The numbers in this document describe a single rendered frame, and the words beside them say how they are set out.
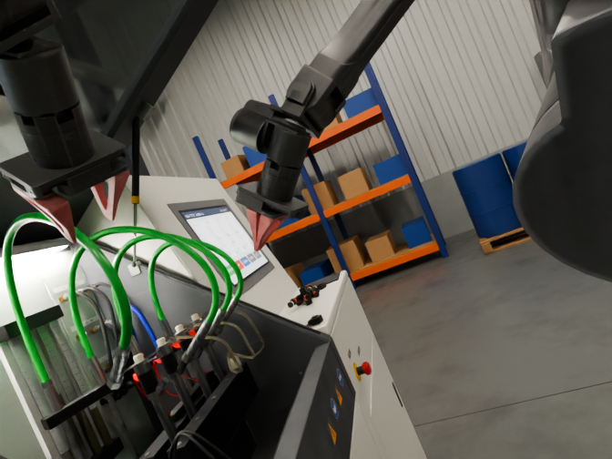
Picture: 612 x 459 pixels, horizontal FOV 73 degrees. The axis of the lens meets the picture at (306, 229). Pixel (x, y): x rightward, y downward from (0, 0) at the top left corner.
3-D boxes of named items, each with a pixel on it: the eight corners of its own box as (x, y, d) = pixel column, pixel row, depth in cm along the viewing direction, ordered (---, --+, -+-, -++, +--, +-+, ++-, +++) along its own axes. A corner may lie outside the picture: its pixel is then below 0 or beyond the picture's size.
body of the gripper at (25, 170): (3, 179, 42) (-32, 109, 37) (94, 142, 48) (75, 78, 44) (40, 204, 39) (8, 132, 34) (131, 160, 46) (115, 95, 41)
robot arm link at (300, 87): (316, 79, 58) (335, 108, 66) (254, 57, 63) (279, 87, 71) (275, 155, 58) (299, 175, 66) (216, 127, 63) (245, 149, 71)
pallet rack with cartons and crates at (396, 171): (446, 244, 634) (369, 60, 624) (449, 256, 552) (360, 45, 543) (289, 300, 722) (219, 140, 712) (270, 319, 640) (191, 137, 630)
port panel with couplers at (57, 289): (108, 394, 97) (53, 273, 96) (96, 399, 98) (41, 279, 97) (139, 371, 110) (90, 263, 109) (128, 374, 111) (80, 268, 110)
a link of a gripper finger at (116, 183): (54, 228, 49) (24, 158, 43) (107, 199, 53) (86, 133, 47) (90, 252, 46) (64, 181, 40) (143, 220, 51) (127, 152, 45)
